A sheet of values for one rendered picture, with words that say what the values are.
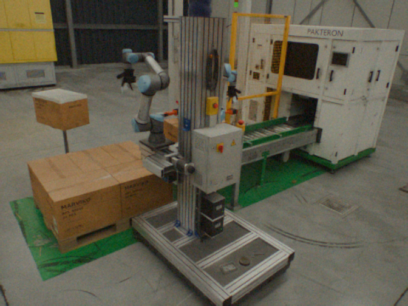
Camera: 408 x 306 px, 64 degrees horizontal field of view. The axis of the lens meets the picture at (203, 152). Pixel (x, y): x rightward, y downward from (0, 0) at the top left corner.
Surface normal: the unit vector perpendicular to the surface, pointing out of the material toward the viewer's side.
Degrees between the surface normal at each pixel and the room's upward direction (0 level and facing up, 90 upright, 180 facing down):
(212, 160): 90
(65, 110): 90
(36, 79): 90
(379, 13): 90
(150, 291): 0
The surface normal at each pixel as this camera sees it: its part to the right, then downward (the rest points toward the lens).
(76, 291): 0.04, -0.92
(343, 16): -0.76, 0.22
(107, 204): 0.62, 0.33
